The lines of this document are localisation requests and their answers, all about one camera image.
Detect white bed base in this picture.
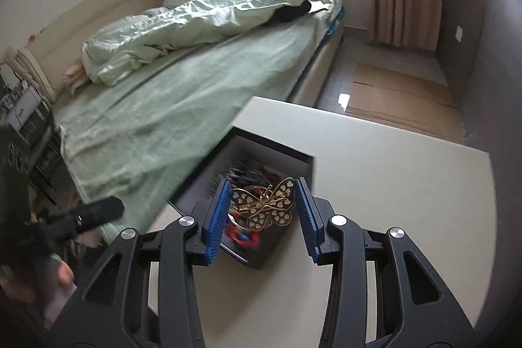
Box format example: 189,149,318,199
284,32,344,105

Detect grey device stack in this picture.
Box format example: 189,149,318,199
0,85,63,179

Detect cream padded headboard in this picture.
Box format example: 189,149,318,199
0,0,173,105

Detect bed with green duvet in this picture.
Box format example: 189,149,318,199
53,0,344,243

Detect blue patterned mattress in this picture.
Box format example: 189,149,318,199
325,3,346,41

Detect flat cardboard sheets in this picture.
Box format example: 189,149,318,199
345,63,466,143

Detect gold butterfly hair clip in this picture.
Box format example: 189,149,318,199
230,177,296,232

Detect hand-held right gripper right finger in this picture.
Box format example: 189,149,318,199
294,177,479,348

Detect person's left hand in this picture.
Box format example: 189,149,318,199
0,259,76,305

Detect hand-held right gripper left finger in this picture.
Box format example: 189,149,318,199
59,177,234,348

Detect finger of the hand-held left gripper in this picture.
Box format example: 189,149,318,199
45,196,125,248

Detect pale patterned pillow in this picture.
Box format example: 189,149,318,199
61,63,89,93

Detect black garment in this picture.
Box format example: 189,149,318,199
271,1,313,25

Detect black storage box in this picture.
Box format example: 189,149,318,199
169,126,317,271

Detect heap of bracelets and clips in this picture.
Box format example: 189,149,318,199
211,156,287,251

